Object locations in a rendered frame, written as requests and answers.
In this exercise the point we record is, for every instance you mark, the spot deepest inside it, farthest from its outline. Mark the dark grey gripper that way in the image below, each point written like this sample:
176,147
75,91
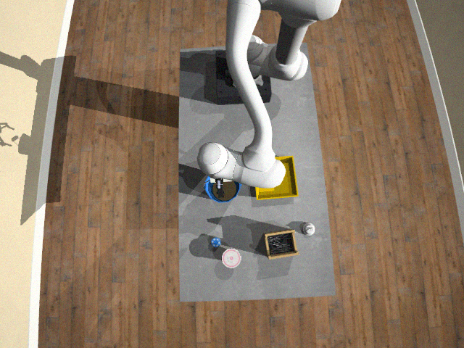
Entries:
219,187

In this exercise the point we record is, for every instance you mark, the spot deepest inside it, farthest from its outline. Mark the yellow shallow tray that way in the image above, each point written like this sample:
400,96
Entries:
287,188

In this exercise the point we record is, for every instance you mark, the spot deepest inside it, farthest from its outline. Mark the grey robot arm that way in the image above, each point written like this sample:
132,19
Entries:
256,166

